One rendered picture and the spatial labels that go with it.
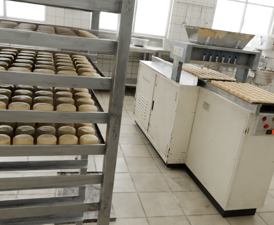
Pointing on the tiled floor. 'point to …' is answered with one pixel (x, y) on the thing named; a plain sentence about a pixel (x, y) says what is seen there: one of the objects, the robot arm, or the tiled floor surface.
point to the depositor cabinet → (165, 112)
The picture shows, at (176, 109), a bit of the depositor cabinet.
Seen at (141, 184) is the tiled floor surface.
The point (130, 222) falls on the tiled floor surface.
